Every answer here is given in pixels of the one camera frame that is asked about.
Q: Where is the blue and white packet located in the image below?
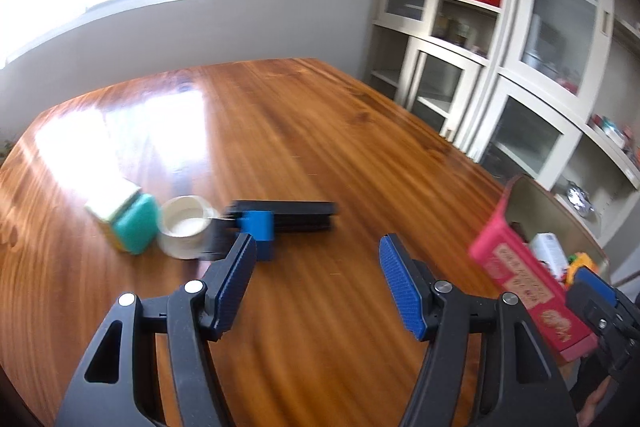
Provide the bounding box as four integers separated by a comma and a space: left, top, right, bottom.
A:
597, 117, 626, 142

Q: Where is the narrow beige metal cabinet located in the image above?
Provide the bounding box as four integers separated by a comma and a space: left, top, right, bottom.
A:
367, 0, 516, 142

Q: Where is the white glass-door cabinet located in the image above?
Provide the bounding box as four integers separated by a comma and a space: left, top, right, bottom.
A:
470, 0, 640, 248

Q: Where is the wooden desk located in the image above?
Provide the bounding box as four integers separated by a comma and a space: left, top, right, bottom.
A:
0, 58, 581, 427

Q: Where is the white tape roll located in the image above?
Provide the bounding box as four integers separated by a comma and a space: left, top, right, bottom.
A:
157, 195, 221, 260

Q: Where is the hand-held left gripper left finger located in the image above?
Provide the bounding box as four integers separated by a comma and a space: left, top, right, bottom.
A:
57, 232, 258, 427

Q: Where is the white medicine box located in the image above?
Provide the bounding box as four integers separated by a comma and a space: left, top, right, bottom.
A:
530, 233, 571, 275

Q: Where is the red storage box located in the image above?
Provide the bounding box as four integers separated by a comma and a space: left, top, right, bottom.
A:
468, 174, 612, 364

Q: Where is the blue building block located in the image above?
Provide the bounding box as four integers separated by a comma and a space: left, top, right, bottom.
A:
239, 210, 275, 263

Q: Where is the black rectangular case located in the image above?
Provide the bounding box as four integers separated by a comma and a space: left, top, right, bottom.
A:
227, 200, 338, 234

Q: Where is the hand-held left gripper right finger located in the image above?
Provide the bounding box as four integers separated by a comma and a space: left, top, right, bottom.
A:
378, 233, 578, 427

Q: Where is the teal and white box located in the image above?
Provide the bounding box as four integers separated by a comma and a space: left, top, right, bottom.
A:
85, 181, 161, 255

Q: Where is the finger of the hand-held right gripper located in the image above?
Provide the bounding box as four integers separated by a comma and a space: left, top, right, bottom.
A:
565, 267, 640, 343

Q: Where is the orange building block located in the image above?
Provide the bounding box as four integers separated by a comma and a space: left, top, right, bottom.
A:
565, 252, 597, 283

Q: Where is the person's right hand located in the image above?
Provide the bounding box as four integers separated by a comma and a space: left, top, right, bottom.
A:
576, 388, 610, 427

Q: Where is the silver foil bag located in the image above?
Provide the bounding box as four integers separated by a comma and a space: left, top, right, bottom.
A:
567, 184, 596, 218

